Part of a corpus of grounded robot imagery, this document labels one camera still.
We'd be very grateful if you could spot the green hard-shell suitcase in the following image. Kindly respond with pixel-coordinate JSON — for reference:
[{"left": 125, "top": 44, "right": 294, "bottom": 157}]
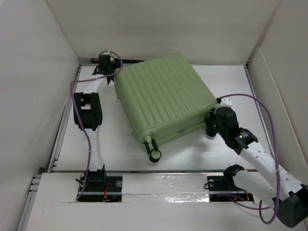
[{"left": 115, "top": 53, "right": 218, "bottom": 163}]

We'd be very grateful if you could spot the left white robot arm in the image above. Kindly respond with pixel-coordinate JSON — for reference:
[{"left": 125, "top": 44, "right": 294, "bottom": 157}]
[{"left": 70, "top": 51, "right": 123, "bottom": 191}]

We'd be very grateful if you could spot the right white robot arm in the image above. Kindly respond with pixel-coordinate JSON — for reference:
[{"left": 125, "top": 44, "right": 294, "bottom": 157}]
[{"left": 205, "top": 106, "right": 308, "bottom": 228}]

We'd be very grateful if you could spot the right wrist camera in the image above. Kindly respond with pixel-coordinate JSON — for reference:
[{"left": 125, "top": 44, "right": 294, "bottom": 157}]
[{"left": 216, "top": 97, "right": 232, "bottom": 107}]

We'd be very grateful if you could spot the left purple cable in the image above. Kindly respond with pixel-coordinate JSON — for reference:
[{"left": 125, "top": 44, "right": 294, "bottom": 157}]
[{"left": 70, "top": 50, "right": 124, "bottom": 200}]

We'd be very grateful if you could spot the metal base rail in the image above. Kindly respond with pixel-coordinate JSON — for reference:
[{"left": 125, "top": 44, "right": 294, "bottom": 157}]
[{"left": 30, "top": 172, "right": 254, "bottom": 203}]

